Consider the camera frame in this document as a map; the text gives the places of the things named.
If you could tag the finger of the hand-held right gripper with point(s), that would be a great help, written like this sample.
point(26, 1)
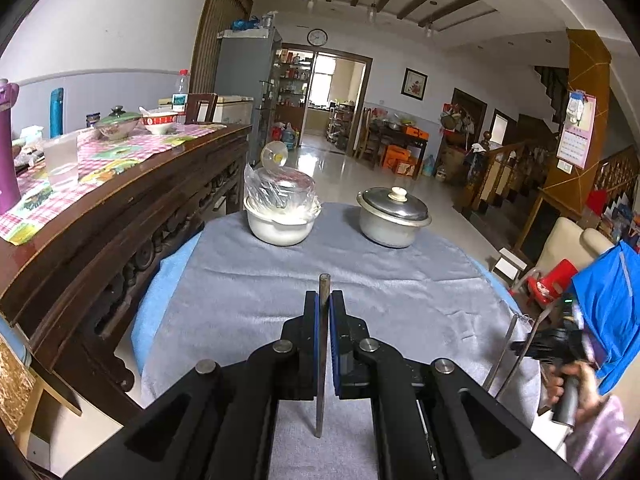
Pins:
point(530, 349)

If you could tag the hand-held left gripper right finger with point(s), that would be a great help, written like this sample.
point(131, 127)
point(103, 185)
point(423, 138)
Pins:
point(336, 340)

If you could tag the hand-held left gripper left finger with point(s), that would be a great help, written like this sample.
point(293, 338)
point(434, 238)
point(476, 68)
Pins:
point(312, 340)

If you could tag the dark chopstick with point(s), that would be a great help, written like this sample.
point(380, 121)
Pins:
point(325, 287)
point(522, 355)
point(502, 350)

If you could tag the person's right forearm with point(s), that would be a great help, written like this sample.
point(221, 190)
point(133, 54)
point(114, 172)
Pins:
point(600, 440)

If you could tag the person's right hand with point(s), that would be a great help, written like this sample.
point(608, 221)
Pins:
point(589, 390)

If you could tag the person's blue shirt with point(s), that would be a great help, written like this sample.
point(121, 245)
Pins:
point(610, 300)

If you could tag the red plastic stool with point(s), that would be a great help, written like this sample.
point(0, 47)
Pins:
point(550, 280)

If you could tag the white step stool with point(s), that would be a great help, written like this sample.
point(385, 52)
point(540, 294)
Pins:
point(510, 266)

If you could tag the grey tablecloth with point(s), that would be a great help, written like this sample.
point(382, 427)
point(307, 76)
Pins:
point(240, 285)

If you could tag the beige armchair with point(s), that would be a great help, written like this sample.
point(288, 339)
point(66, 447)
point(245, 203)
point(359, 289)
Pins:
point(575, 240)

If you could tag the white pot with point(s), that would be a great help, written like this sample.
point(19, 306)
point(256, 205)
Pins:
point(280, 230)

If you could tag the aluminium pot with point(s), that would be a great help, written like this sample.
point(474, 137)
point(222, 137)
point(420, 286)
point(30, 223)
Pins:
point(390, 232)

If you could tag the aluminium pot lid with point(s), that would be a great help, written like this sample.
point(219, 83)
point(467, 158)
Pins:
point(395, 205)

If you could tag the clear plastic bag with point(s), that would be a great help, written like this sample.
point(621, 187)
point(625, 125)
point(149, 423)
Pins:
point(285, 190)

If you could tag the blue cloth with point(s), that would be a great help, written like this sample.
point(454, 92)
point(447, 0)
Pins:
point(160, 280)

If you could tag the wooden stair railing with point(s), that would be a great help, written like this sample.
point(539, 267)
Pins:
point(505, 165)

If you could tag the orange box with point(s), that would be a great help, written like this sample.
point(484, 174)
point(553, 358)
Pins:
point(416, 133)
point(400, 160)

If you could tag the blue water jug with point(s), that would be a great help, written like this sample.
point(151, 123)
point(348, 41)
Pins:
point(290, 136)

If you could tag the dark wooden table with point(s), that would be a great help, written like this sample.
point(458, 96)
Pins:
point(395, 142)

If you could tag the dark wooden sideboard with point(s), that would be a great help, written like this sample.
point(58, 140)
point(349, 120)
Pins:
point(125, 220)

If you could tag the white chest freezer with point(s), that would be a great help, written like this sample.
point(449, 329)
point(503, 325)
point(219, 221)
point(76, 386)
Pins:
point(235, 110)

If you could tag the wooden chair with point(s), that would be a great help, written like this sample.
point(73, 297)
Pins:
point(201, 107)

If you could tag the red patterned bowl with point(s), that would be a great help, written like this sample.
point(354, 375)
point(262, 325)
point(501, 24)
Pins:
point(159, 122)

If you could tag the grey refrigerator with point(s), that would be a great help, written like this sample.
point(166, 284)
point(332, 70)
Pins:
point(240, 70)

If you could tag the clear red-capped water bottle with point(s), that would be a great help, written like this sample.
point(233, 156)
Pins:
point(181, 92)

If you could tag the pink checkered table runner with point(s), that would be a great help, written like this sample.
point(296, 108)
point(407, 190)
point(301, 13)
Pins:
point(100, 155)

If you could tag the glass-lidded bowl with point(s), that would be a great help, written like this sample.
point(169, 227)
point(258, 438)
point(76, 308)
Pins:
point(117, 124)

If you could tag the clear plastic cup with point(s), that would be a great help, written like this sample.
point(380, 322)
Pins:
point(61, 162)

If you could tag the brown wooden door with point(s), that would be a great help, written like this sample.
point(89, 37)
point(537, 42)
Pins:
point(220, 15)

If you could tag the blue thermos bottle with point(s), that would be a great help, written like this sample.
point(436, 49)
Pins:
point(56, 110)

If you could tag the purple bottle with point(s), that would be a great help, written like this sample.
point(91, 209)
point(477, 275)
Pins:
point(7, 160)

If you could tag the wall calendar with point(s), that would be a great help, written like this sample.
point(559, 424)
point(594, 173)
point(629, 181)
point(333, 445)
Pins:
point(576, 135)

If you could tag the framed wall picture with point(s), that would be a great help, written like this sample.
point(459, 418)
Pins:
point(414, 83)

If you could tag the round wall clock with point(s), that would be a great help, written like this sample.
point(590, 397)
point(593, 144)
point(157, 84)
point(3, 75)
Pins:
point(317, 37)

